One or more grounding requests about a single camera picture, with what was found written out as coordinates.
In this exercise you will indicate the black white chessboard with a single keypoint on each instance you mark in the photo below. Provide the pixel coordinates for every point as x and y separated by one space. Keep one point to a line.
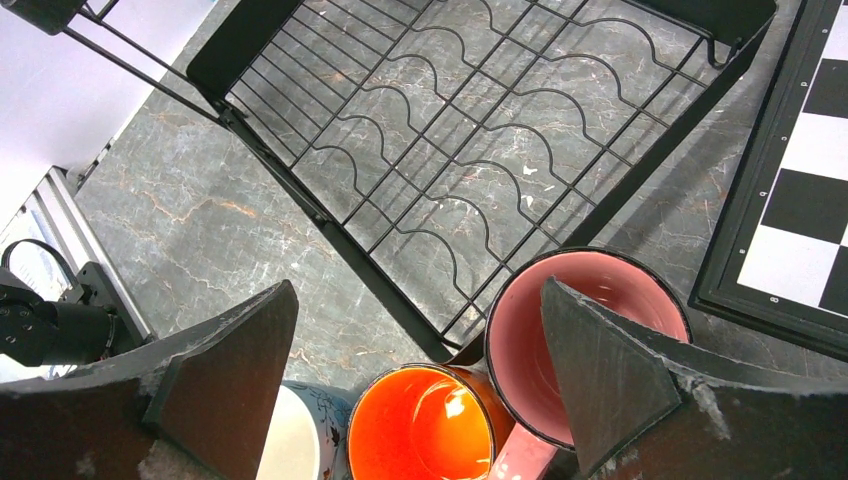
777 261

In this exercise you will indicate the blue cup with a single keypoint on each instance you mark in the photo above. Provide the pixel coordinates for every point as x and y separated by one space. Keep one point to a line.
308 433

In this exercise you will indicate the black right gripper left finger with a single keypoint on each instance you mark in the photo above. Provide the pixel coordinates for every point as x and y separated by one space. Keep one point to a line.
196 404

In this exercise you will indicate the black dish rack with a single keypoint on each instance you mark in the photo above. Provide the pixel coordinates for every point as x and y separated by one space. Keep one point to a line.
440 145

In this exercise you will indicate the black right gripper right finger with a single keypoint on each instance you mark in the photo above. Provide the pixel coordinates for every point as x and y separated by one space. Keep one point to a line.
642 405

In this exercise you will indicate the pink floral mug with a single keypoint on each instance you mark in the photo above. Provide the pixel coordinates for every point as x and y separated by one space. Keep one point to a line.
518 357

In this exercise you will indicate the orange cup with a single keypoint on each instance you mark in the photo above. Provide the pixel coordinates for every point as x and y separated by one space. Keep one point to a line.
427 421

